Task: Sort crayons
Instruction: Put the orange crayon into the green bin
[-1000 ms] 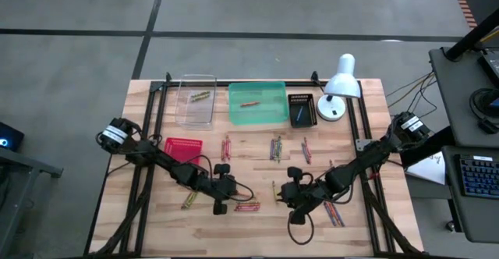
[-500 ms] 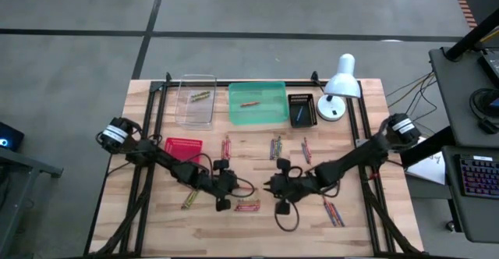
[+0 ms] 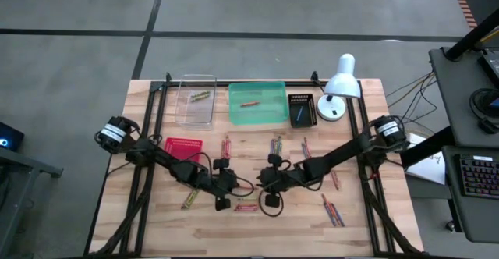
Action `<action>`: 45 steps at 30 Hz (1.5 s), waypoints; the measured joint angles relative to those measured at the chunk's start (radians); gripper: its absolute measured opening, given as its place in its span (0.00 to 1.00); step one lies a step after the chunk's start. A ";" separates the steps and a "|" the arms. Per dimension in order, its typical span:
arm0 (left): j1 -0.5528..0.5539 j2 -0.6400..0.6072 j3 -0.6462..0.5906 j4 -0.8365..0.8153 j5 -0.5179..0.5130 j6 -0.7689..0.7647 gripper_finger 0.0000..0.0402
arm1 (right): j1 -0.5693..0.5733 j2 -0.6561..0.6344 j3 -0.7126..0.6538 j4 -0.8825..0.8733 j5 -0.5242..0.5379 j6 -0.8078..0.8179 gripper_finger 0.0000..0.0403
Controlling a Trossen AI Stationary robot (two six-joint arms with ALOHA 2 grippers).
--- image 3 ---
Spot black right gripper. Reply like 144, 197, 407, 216
264, 153, 307, 209

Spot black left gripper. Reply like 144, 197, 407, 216
201, 157, 232, 212

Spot red plastic basket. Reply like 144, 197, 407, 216
164, 137, 203, 163

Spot clear plastic bin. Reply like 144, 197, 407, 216
174, 73, 218, 131

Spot teal plastic bin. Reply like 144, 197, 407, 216
228, 80, 291, 126

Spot black plastic basket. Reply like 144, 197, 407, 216
287, 93, 318, 129

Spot white desk lamp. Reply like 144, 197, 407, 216
316, 53, 363, 122

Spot black support beam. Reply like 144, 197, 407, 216
399, 125, 457, 169

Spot white paper sheet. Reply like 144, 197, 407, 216
405, 133, 447, 186

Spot grey desk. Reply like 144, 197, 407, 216
428, 46, 499, 147

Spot grey keyboard tray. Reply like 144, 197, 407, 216
442, 145, 499, 245

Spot black backlit keyboard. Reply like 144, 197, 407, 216
458, 154, 499, 200

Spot black headphones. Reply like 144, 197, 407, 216
469, 87, 499, 135

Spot black box with blue light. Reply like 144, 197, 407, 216
0, 121, 25, 153

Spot black slanted pole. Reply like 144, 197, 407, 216
444, 7, 499, 62

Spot black laptop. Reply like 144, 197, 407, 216
477, 48, 499, 89

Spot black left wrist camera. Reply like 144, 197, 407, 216
225, 172, 239, 193

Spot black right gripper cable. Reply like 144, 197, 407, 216
257, 159, 286, 218

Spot black lamp power cord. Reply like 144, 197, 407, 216
310, 70, 327, 96

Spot loose black desk cables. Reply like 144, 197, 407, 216
385, 70, 440, 135

